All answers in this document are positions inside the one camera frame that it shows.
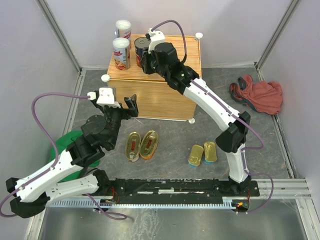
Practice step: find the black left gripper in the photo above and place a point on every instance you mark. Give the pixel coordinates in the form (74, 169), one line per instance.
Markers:
(131, 102)

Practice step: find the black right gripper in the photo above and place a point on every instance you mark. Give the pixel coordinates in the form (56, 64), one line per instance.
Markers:
(146, 58)

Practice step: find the wooden cube cabinet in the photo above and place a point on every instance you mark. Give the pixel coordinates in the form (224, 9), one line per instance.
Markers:
(155, 99)

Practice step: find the dark blue round can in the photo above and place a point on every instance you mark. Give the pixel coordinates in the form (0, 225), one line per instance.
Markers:
(141, 45)

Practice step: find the tall white-lid can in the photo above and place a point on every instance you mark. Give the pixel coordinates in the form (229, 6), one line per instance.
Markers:
(121, 53)
(123, 29)

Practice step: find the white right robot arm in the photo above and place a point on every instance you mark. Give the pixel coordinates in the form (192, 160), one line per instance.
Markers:
(233, 124)

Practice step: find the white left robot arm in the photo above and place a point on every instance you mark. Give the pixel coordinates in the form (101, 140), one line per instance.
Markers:
(31, 195)

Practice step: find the red oval tin left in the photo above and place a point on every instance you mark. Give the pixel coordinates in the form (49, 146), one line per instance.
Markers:
(132, 147)

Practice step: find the red oval tin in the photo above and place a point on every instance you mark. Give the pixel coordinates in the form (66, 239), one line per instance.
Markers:
(149, 144)
(132, 147)

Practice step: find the red oval tin right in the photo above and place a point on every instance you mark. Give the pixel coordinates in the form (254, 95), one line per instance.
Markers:
(149, 144)

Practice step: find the gold rectangular tin left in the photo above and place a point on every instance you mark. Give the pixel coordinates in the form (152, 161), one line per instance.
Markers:
(195, 156)

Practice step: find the gold rectangular tin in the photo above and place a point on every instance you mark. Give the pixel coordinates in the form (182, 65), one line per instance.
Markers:
(210, 152)
(195, 156)

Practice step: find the gold rectangular tin right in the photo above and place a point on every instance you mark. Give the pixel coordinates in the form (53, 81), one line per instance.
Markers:
(210, 152)

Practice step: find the red cloth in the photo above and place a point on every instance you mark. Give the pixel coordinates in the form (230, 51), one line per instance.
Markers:
(262, 97)

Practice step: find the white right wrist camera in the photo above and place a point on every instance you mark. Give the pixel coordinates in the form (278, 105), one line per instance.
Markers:
(156, 37)

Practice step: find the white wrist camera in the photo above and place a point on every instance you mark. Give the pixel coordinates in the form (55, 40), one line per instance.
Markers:
(156, 37)
(105, 96)

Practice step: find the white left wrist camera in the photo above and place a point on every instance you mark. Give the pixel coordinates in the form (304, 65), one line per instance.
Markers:
(105, 96)

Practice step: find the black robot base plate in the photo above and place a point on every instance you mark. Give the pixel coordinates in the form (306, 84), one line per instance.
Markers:
(138, 188)

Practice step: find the light blue cable duct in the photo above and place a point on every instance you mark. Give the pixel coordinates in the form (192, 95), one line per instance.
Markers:
(155, 202)

